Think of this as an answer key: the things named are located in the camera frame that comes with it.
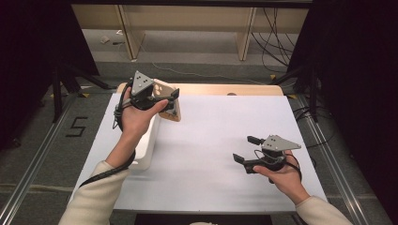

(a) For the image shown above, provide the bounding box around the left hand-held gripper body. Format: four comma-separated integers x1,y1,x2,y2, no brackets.
126,70,158,111

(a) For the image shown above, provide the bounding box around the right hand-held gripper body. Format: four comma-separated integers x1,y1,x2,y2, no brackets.
258,134,302,173

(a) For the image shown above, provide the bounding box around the beige printed phone case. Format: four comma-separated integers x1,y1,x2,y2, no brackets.
152,78,182,123

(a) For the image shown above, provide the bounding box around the person's left hand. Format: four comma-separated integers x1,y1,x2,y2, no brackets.
120,87,170,142

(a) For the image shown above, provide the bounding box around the person's right hand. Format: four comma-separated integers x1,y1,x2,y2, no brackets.
253,153,311,206

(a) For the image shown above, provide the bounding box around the black metal stand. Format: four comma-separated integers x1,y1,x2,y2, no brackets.
51,61,118,124
269,61,321,124

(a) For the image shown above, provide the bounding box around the beige wooden shelf unit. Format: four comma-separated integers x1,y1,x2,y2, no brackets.
70,4,310,62

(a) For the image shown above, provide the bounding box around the black curtain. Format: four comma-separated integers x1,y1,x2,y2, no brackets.
0,0,101,148
286,0,398,225

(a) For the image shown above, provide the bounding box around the right hand-held gripper cable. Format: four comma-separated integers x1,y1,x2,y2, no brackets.
268,149,303,186

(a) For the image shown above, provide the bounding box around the hand-held gripper cable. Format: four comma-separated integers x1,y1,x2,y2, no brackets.
268,149,303,186
79,79,137,188

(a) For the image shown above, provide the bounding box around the black floor cable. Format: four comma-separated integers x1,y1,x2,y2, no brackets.
293,105,336,150

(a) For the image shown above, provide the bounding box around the aluminium floor rail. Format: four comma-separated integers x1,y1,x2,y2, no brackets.
0,93,79,225
295,94,370,225

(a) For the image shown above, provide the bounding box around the left hand-held gripper cable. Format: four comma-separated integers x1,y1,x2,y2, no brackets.
79,79,137,188

